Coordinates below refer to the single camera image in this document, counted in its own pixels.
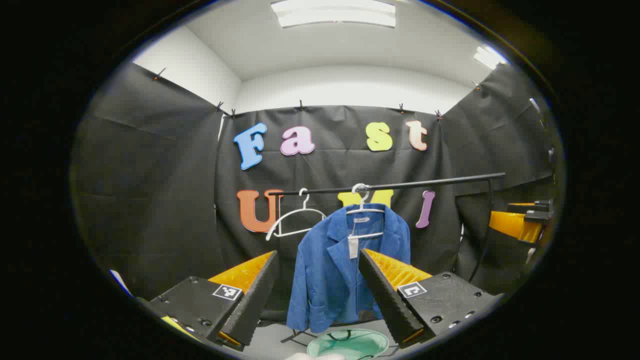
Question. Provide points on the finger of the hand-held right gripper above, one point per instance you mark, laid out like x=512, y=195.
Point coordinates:
x=515, y=225

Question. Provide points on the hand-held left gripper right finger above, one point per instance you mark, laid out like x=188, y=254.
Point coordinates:
x=387, y=300

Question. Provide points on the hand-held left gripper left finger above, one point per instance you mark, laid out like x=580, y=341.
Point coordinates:
x=252, y=300

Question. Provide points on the green laundry hamper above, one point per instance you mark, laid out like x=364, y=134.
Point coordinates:
x=350, y=345

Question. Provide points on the blue jacket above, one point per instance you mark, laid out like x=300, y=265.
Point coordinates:
x=320, y=280

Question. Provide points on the black clothes rack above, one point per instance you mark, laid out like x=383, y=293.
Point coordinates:
x=440, y=183

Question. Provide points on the white clothes hanger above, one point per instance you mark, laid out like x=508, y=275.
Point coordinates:
x=361, y=199
x=295, y=214

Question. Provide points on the black backdrop cloth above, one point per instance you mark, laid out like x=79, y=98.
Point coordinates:
x=150, y=200

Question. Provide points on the large ceiling light panel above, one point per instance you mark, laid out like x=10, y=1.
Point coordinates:
x=332, y=12

